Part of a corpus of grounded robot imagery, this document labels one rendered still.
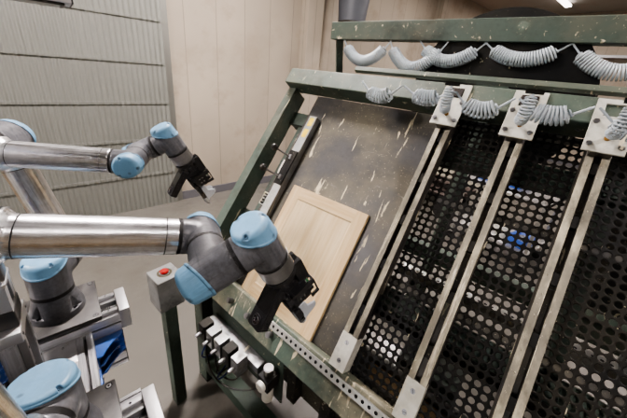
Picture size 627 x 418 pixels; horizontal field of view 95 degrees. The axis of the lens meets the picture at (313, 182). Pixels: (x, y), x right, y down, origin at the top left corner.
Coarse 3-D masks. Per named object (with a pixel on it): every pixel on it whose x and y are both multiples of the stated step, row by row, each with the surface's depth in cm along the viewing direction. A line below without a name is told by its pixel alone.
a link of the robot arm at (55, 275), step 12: (24, 264) 90; (36, 264) 90; (48, 264) 91; (60, 264) 94; (72, 264) 100; (24, 276) 89; (36, 276) 90; (48, 276) 91; (60, 276) 94; (72, 276) 100; (36, 288) 91; (48, 288) 92; (60, 288) 95
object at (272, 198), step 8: (304, 128) 157; (312, 128) 155; (296, 144) 155; (304, 144) 154; (296, 160) 153; (288, 176) 152; (272, 192) 150; (280, 192) 151; (272, 200) 148; (264, 208) 149; (272, 208) 150
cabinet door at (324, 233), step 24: (312, 192) 141; (288, 216) 142; (312, 216) 136; (336, 216) 130; (360, 216) 125; (288, 240) 138; (312, 240) 132; (336, 240) 126; (312, 264) 127; (336, 264) 122; (288, 312) 124; (312, 312) 119; (312, 336) 116
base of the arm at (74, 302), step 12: (72, 288) 99; (36, 300) 93; (48, 300) 93; (60, 300) 96; (72, 300) 100; (84, 300) 104; (36, 312) 94; (48, 312) 94; (60, 312) 96; (72, 312) 98; (36, 324) 94; (48, 324) 94
